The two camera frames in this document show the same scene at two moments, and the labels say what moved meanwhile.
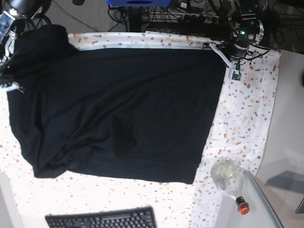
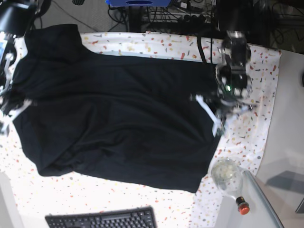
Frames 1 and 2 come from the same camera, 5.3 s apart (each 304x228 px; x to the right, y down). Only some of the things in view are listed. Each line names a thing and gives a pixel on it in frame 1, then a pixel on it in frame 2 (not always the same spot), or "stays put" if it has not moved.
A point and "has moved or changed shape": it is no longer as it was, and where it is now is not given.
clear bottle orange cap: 227,174 stays put
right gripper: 237,49 to 226,107
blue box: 137,3 stays put
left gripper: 7,78 to 10,101
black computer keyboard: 138,217 stays put
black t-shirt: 143,113 has moved or changed shape
